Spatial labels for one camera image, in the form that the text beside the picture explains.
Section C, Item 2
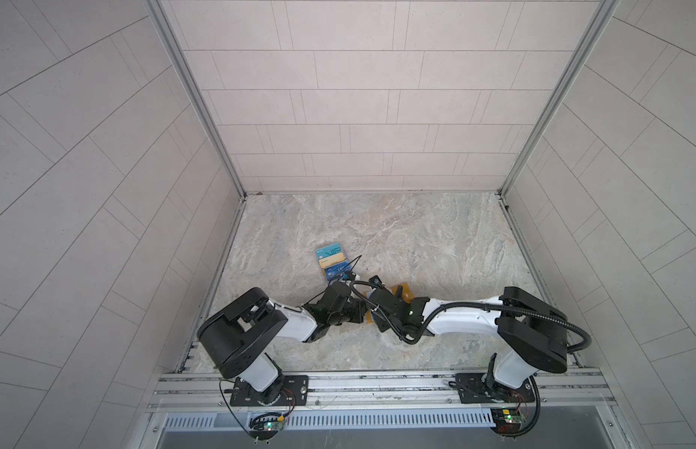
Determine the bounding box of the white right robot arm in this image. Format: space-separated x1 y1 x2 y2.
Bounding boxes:
367 286 570 389

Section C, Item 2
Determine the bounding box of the beige card in stand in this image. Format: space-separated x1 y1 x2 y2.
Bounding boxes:
319 253 346 269

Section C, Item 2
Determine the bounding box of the right green circuit board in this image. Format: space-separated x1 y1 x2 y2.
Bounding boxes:
490 408 525 434

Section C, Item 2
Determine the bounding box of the thin black left cable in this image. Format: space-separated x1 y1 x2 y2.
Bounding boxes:
305 254 363 307

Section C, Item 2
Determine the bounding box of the left green circuit board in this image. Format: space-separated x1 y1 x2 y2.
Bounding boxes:
250 413 287 432

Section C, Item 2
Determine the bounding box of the perforated vent strip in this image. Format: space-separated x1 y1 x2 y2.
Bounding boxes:
164 408 496 431

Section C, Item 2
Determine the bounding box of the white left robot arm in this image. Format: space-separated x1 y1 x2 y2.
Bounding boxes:
197 282 368 403

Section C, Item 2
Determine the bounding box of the right corner metal post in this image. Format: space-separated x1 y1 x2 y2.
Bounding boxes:
498 0 620 199

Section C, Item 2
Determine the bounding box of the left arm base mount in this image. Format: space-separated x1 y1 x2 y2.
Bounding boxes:
229 374 310 407

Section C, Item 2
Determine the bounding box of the teal card in stand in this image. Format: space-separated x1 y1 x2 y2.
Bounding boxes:
316 243 343 259

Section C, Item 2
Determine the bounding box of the green circuit board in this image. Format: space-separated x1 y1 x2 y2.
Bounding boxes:
250 413 287 432
490 408 525 434

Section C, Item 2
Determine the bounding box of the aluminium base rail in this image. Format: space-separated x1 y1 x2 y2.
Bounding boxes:
148 367 616 413

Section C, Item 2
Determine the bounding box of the yellow leather card holder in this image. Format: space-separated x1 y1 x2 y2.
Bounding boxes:
368 286 411 331

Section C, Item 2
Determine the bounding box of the left corner metal post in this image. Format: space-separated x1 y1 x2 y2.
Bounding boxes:
145 0 248 202

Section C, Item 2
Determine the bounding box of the blue card in stand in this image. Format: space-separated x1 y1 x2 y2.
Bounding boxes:
325 261 352 282

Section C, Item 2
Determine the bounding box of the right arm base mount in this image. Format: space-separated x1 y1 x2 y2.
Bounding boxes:
448 373 536 404

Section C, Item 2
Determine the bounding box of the corner metal post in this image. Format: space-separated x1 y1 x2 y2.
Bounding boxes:
145 0 248 202
498 0 620 199

